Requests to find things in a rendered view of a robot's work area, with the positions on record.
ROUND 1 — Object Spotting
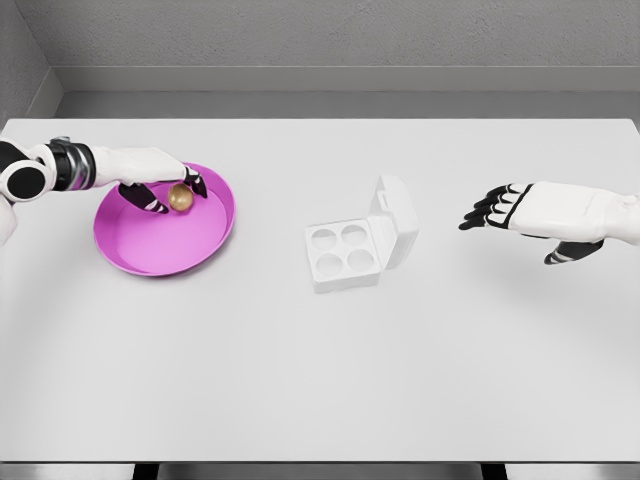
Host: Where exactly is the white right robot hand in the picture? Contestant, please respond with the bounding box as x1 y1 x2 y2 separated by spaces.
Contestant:
457 181 609 267

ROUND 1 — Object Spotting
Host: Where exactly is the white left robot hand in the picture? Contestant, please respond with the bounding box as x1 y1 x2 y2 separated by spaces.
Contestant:
114 146 209 217

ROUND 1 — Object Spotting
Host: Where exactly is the brown egg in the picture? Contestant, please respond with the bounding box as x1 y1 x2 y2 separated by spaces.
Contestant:
167 183 195 213

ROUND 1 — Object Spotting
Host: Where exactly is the white egg box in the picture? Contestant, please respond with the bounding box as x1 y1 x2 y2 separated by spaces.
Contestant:
304 173 420 295

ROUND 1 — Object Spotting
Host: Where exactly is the pink round plate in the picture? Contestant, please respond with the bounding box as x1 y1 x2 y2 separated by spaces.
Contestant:
92 162 236 277

